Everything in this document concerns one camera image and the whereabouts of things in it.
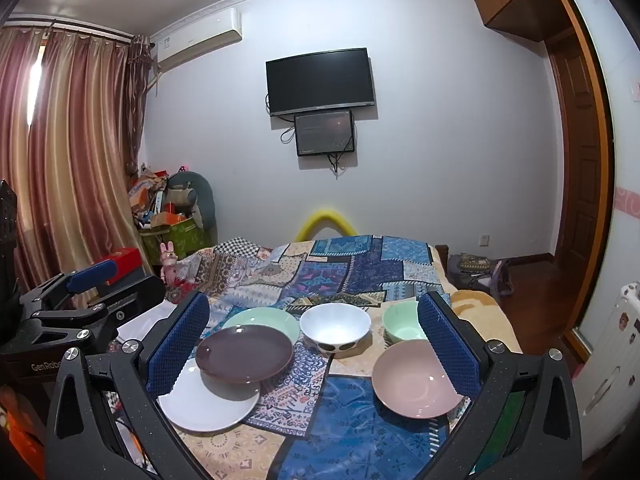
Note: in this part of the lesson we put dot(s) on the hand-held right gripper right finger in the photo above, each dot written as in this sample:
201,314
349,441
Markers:
445,345

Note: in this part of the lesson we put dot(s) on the wall socket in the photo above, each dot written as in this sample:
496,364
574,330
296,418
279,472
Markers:
484,240

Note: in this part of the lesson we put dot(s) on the green plate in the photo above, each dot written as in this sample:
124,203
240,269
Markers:
260,317

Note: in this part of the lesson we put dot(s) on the backpack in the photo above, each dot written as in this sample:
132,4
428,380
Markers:
475,272

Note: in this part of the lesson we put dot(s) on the white cloth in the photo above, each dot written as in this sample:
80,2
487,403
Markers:
145,322

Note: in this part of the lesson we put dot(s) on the wooden door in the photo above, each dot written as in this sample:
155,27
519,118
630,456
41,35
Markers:
580,160

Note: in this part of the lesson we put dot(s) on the pink bowl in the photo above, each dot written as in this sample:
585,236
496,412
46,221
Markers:
415,380

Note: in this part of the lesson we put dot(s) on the white plate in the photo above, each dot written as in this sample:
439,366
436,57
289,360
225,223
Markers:
210,410

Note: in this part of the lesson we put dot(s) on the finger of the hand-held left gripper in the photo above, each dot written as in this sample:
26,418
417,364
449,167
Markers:
92,275
135,297

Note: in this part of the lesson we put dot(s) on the white bowl with dark dots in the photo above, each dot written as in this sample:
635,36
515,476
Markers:
335,325

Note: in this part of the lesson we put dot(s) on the orange clothing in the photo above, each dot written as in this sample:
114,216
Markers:
20,435

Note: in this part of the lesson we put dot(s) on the black wall television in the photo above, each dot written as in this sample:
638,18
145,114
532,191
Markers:
320,80

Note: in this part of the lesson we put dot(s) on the green bag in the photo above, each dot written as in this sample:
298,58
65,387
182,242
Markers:
175,237

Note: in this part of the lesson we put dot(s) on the white air conditioner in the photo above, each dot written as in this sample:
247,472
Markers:
195,40

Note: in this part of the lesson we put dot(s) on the patchwork bedspread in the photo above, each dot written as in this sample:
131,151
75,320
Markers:
325,270

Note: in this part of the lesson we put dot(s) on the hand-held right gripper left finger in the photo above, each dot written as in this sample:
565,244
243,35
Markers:
180,345

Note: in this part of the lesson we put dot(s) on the green bowl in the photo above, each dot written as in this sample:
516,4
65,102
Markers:
400,317

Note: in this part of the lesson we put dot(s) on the brown plate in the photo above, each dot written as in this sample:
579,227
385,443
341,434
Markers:
245,352

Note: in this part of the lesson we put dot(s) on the yellow foam tube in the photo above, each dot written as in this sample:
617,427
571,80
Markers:
325,214

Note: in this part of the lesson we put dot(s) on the red box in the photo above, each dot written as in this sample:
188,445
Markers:
120,260

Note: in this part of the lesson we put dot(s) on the pink rabbit toy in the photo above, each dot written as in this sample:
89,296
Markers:
169,262

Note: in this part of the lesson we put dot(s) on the striped curtain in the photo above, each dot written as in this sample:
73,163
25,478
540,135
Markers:
75,160

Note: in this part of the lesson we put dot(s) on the tan plush blanket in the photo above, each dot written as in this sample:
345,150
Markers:
480,310

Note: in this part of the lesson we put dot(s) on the pile of boxes and papers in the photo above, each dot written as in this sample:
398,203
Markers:
150,195

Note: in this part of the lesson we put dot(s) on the small black monitor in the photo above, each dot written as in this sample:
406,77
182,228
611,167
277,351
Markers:
325,132

